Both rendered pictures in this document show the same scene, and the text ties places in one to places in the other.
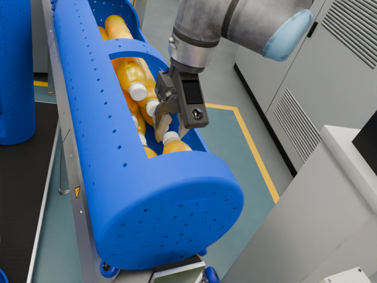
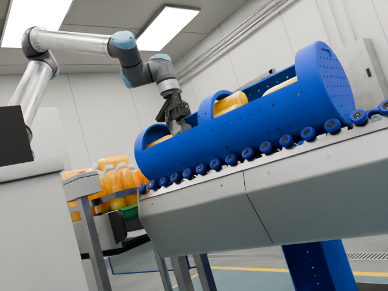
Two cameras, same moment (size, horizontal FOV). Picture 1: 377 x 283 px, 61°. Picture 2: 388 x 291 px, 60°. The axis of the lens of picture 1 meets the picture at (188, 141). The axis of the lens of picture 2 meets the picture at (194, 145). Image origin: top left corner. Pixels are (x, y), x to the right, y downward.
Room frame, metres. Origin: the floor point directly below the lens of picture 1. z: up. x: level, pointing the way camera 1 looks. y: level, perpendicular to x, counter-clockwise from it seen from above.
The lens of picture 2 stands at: (1.94, -0.29, 0.92)
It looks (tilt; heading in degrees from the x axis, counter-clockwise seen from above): 6 degrees up; 164
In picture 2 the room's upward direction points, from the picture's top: 17 degrees counter-clockwise
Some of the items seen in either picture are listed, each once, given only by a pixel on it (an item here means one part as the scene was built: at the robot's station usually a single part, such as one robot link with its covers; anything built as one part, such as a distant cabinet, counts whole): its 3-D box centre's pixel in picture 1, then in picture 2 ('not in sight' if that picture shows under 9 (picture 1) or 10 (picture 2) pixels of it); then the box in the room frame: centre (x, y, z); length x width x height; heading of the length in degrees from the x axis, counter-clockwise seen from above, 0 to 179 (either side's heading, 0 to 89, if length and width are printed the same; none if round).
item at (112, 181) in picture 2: not in sight; (114, 188); (0.31, -0.27, 1.00); 0.07 x 0.07 x 0.19
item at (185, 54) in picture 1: (191, 48); (169, 88); (0.59, 0.06, 1.33); 0.10 x 0.09 x 0.05; 124
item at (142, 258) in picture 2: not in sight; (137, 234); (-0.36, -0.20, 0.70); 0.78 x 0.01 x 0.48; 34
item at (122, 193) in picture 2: not in sight; (148, 186); (0.25, -0.11, 0.96); 0.40 x 0.01 x 0.03; 124
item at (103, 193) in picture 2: not in sight; (100, 193); (0.20, -0.34, 1.00); 0.07 x 0.07 x 0.19
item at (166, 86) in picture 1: (180, 81); (175, 105); (0.60, 0.06, 1.25); 0.09 x 0.08 x 0.12; 34
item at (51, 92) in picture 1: (51, 58); not in sight; (1.96, 1.14, 0.31); 0.06 x 0.06 x 0.63; 34
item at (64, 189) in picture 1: (65, 153); not in sight; (1.15, 0.59, 0.31); 0.06 x 0.06 x 0.63; 34
